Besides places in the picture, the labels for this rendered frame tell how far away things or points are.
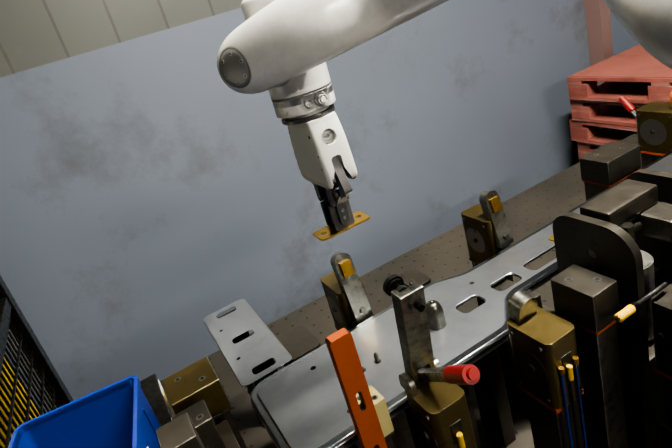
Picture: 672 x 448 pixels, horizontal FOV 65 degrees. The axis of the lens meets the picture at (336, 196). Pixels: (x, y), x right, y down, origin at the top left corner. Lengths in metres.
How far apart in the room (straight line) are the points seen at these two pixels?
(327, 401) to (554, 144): 2.91
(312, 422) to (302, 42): 0.55
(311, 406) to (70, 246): 1.73
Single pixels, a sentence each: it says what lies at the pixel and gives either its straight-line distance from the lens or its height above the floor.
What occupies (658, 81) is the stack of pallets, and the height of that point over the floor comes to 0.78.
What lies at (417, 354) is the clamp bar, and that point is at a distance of 0.72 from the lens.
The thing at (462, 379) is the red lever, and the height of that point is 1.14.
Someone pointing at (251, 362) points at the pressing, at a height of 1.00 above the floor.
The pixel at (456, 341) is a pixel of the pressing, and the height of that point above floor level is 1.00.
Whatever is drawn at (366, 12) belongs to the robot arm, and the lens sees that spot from 0.59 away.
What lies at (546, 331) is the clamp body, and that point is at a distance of 0.80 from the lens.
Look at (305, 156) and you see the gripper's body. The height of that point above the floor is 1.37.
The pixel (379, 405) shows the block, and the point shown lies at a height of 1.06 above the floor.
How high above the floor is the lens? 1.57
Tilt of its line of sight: 21 degrees down
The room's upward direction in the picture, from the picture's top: 16 degrees counter-clockwise
